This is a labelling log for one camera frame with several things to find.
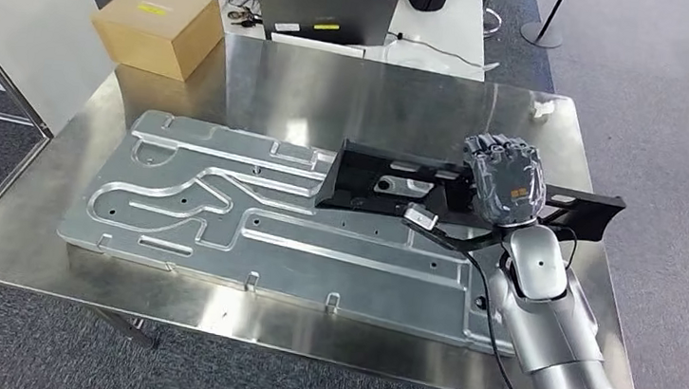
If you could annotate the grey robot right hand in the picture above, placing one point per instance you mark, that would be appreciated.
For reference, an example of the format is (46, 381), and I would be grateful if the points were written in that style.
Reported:
(506, 183)

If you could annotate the long black plastic part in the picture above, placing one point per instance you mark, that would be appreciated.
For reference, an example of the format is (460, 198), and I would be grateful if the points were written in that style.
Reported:
(358, 182)

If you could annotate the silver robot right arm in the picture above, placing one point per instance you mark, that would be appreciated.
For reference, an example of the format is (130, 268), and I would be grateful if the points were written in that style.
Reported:
(539, 269)

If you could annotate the stainless steel workbench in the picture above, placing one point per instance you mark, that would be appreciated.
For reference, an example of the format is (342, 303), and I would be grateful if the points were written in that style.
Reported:
(360, 93)

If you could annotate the crumpled white scrap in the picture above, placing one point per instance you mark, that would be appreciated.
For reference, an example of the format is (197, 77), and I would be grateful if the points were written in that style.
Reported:
(542, 110)

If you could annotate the black stanchion with round base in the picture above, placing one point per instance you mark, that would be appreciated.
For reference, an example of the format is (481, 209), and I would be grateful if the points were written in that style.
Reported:
(540, 34)

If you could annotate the chrome stand base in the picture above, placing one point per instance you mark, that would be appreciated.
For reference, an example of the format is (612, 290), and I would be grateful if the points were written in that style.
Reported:
(492, 24)

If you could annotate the white desk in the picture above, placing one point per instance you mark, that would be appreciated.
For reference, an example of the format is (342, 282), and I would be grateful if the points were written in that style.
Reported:
(436, 31)

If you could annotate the aluminium fixture plate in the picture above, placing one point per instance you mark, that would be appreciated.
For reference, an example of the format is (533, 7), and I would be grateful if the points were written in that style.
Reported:
(313, 259)

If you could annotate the white paper sheet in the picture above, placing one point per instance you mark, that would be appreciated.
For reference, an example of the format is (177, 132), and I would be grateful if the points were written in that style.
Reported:
(315, 45)

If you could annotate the dark grey laptop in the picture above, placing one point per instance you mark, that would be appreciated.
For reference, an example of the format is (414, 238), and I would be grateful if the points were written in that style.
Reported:
(324, 11)

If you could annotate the bunch of keys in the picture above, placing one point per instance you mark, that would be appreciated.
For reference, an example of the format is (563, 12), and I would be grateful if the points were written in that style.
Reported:
(244, 18)

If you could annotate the brown cardboard box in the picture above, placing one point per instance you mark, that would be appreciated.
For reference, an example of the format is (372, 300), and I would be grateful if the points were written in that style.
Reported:
(151, 35)

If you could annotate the black camera bracket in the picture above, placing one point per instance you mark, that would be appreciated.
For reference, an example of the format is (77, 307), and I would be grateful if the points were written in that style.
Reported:
(460, 242)

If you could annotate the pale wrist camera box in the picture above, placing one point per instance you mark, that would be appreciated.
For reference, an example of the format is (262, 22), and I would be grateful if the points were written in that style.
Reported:
(421, 217)

